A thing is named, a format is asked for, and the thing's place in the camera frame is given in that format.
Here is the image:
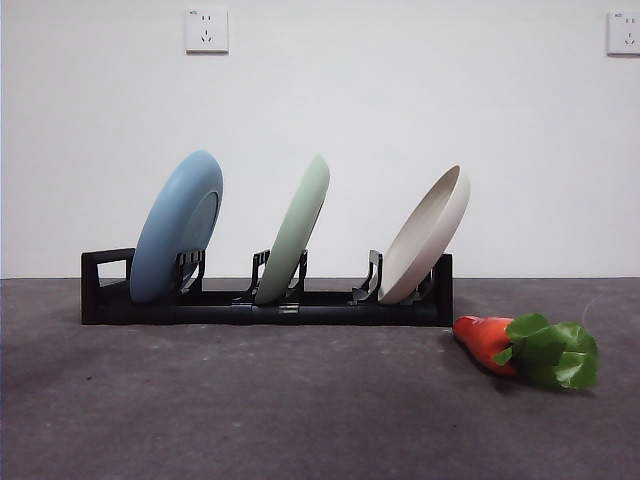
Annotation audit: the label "green plate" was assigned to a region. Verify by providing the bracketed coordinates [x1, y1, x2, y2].
[254, 153, 332, 305]

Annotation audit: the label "orange carrot with green leaves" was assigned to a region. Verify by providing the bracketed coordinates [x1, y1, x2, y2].
[452, 312, 600, 392]

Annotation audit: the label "black plate rack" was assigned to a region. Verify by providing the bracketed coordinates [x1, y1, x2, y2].
[79, 248, 455, 327]

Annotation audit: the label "beige plate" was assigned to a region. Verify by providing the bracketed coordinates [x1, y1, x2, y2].
[377, 164, 472, 304]

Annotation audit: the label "blue plate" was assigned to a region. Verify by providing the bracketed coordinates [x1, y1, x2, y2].
[130, 148, 225, 305]

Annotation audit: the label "white wall socket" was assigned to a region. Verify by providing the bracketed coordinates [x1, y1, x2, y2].
[606, 10, 640, 57]
[185, 8, 230, 55]

